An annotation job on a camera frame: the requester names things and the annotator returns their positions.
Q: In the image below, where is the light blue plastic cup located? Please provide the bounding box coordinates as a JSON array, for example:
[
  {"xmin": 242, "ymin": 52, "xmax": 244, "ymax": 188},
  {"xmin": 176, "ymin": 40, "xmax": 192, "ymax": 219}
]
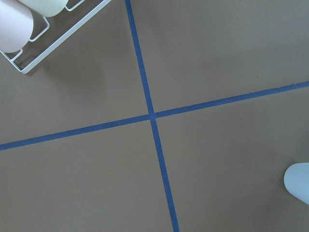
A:
[{"xmin": 283, "ymin": 162, "xmax": 309, "ymax": 204}]

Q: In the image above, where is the cream cup on rack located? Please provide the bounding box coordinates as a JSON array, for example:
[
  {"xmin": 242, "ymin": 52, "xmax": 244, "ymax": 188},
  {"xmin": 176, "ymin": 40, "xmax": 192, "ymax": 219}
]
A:
[{"xmin": 19, "ymin": 0, "xmax": 68, "ymax": 17}]

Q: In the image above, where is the pink cup on rack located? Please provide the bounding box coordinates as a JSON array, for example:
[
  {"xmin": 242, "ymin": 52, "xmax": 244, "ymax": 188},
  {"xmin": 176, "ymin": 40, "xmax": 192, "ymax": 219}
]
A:
[{"xmin": 0, "ymin": 0, "xmax": 33, "ymax": 53}]

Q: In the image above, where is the white wire rack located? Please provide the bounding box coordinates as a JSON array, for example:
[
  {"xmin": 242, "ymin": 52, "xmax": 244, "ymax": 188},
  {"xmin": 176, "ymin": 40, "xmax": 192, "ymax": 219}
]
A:
[{"xmin": 0, "ymin": 0, "xmax": 109, "ymax": 74}]

